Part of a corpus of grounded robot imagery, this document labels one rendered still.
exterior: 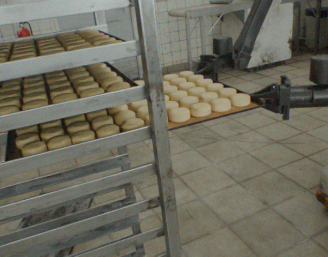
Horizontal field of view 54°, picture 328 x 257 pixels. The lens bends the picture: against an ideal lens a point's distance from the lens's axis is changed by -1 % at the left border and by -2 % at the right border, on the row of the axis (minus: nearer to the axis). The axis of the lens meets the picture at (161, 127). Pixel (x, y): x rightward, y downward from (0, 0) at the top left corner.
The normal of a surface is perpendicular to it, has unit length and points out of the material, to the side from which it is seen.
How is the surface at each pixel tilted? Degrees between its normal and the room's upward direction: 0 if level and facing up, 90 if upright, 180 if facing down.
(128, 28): 90
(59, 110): 90
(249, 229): 0
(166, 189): 90
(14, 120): 90
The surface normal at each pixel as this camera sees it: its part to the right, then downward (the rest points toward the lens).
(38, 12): 0.36, 0.34
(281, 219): -0.11, -0.91
